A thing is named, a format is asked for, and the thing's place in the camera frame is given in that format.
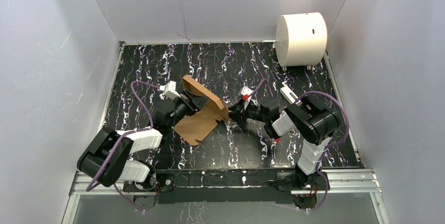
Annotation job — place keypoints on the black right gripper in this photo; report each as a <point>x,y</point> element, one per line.
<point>236,114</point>

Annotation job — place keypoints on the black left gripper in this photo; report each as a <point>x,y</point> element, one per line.
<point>189,103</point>

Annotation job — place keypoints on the brown cardboard box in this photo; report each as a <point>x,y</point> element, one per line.
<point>193,129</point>

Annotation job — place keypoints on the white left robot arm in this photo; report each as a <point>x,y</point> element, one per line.
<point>106,159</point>

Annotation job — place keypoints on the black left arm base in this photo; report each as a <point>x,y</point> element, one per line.
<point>144,196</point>

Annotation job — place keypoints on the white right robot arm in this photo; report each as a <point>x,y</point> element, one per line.
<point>311,118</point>

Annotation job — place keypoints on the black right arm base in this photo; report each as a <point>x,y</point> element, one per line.
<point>308,191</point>

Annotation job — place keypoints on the white plastic clip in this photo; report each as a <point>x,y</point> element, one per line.
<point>288,94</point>

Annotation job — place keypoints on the white cylindrical container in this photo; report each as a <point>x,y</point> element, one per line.
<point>301,39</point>

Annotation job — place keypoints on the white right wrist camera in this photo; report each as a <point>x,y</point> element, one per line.
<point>245,93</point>

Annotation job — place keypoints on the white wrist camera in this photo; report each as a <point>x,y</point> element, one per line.
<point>245,93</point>
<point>169,90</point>

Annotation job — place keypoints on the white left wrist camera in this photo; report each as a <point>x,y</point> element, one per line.
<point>169,90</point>

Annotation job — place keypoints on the aluminium front rail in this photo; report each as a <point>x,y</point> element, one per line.
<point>254,185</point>

